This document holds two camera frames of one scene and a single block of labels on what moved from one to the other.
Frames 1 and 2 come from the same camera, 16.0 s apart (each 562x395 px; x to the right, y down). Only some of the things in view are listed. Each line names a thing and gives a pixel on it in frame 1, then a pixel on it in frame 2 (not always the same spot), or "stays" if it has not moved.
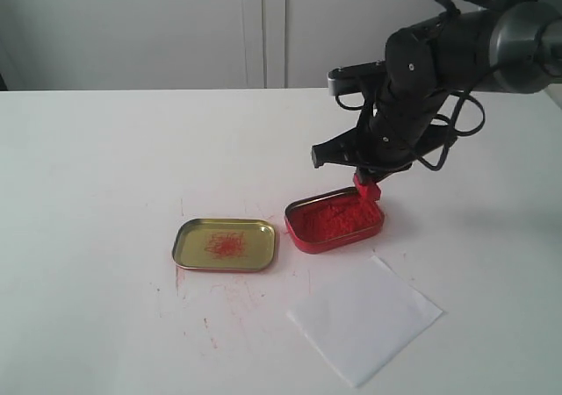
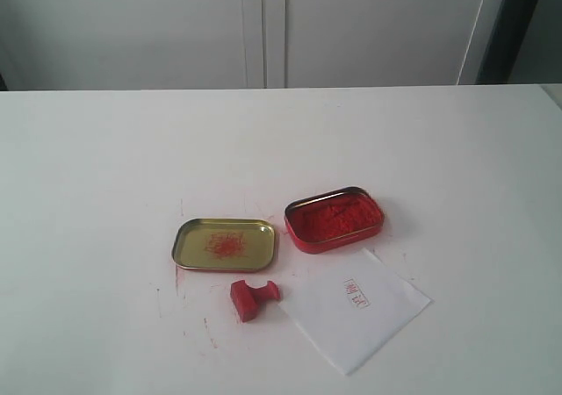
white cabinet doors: (75, 32) stays
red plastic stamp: (367, 191) to (248, 299)
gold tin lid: (225, 244) stays
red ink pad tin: (319, 222) stays
